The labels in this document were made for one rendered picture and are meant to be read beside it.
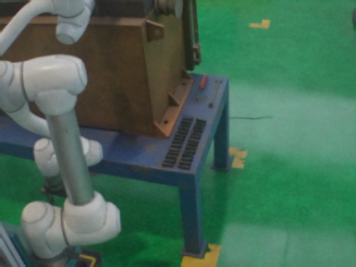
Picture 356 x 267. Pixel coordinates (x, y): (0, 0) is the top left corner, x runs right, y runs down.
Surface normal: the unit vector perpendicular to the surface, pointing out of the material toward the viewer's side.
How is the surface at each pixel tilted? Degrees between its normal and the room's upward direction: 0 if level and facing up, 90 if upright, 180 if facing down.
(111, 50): 90
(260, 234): 0
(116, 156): 0
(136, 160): 0
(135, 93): 90
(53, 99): 86
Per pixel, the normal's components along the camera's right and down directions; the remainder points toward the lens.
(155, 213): -0.08, -0.76
